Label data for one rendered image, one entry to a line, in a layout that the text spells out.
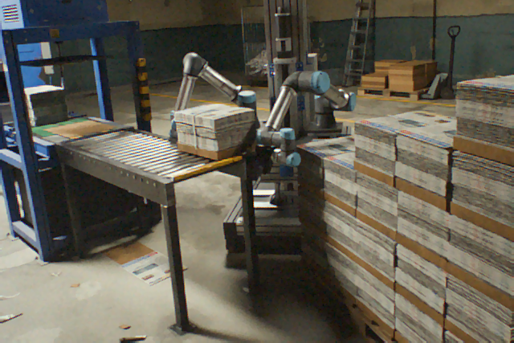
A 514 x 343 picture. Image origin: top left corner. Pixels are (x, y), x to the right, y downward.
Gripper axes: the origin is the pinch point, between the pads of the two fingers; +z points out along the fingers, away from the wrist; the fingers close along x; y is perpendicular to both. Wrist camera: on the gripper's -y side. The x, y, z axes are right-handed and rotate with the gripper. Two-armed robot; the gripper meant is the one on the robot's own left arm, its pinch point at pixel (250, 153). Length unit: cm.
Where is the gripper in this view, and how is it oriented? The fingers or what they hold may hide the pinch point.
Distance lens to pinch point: 285.0
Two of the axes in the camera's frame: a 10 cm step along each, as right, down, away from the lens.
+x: -7.3, 2.2, -6.5
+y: -0.6, -9.6, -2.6
